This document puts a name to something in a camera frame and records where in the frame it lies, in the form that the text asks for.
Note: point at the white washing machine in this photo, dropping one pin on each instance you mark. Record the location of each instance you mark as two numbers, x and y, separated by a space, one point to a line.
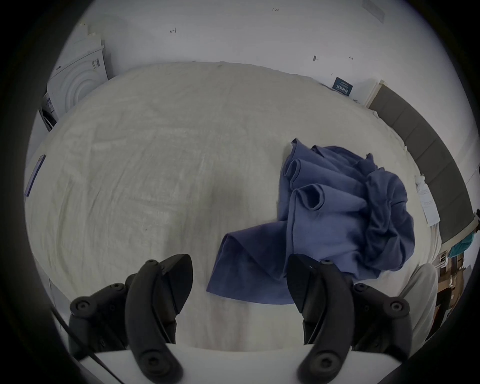
73 80

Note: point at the dark blue shirt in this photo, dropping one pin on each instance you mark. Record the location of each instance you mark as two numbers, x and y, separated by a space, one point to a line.
337 225

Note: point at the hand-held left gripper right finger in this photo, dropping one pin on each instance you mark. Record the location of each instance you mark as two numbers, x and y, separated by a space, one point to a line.
330 311

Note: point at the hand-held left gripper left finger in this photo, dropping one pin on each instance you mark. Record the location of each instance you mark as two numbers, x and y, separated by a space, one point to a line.
150 311

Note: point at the grey padded headboard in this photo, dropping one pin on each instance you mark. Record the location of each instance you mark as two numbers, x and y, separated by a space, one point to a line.
427 150

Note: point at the bed with beige sheet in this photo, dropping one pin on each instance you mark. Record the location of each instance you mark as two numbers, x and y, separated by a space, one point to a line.
157 161

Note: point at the dark blue label card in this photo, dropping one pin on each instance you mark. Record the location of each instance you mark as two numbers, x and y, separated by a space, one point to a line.
343 87

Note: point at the white paper sheet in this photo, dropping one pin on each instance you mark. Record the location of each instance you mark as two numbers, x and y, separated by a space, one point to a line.
427 198

